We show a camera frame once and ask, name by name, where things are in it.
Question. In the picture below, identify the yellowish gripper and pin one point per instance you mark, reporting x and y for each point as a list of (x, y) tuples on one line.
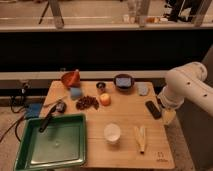
[(168, 115)]

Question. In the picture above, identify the black whiteboard eraser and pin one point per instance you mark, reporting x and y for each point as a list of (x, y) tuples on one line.
[(153, 110)]

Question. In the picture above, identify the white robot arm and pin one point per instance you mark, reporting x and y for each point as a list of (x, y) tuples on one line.
[(185, 82)]

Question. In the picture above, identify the green plastic tray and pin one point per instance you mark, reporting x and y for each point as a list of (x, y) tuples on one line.
[(62, 144)]

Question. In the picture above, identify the dark bowl with blue cloth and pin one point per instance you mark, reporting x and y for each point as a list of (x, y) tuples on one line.
[(123, 82)]

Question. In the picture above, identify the white plastic cup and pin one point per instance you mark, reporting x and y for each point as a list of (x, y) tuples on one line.
[(112, 133)]

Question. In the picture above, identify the orange apple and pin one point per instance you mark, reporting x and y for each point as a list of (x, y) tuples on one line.
[(105, 99)]

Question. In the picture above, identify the small metal cup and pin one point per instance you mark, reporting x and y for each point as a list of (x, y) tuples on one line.
[(101, 87)]

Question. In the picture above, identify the pile of brown nuts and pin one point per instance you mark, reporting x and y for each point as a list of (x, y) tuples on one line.
[(86, 102)]

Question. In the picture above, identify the blue sponge block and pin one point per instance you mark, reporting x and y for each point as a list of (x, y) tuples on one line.
[(75, 93)]

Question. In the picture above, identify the blue box on floor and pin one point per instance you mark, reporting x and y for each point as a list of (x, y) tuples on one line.
[(33, 110)]

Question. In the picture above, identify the black handled brush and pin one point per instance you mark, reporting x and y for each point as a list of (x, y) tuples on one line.
[(58, 107)]

